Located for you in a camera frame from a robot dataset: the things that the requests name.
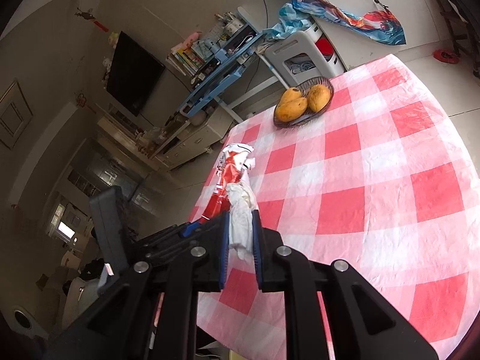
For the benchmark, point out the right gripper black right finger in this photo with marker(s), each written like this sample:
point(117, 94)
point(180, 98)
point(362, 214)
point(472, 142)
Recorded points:
point(257, 248)

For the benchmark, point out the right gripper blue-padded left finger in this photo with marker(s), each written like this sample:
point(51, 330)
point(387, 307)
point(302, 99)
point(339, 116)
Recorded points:
point(224, 248)

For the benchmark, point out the white plastic bag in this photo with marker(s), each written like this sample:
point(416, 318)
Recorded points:
point(242, 204)

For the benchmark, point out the red white snack wrapper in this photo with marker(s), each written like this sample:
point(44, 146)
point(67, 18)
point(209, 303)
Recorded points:
point(232, 164)

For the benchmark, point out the cream tv cabinet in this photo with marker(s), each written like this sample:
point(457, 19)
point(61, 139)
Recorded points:
point(162, 149)

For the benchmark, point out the pink kettlebell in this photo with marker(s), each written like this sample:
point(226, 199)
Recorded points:
point(198, 119)

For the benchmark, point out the yellow mango front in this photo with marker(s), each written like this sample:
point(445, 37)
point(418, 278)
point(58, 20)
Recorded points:
point(291, 110)

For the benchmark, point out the yellow mango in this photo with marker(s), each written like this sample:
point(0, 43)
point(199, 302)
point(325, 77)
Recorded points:
point(318, 97)
point(291, 110)
point(289, 95)

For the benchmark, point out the red white checkered tablecloth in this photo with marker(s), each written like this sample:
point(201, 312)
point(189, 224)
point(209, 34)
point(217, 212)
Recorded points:
point(384, 181)

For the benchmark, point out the dark wicker fruit basket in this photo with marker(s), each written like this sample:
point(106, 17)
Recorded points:
point(308, 115)

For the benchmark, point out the blue children's study desk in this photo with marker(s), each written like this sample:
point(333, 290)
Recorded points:
point(233, 60)

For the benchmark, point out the yellow mango left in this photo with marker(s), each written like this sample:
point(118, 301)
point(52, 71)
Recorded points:
point(289, 95)

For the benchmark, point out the yellow mango right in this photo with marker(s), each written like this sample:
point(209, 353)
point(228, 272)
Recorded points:
point(318, 97)

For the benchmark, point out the row of books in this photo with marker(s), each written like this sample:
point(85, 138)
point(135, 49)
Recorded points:
point(190, 61)

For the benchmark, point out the white plastic stool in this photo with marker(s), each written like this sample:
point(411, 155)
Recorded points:
point(305, 55)

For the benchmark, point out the pink plush toy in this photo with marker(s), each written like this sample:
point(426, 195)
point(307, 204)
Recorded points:
point(187, 43)

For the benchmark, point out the white pen holder cup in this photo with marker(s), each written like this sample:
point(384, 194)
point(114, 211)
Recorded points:
point(233, 26)

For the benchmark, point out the blue crumpled cloth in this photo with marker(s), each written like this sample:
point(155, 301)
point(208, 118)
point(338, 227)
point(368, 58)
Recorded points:
point(290, 21)

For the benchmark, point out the red slipper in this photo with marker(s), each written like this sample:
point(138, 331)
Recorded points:
point(446, 56)

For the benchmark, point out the dark wooden chair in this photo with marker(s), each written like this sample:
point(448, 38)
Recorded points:
point(463, 37)

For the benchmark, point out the black wall television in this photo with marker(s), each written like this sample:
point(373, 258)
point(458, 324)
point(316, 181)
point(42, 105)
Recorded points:
point(134, 74)

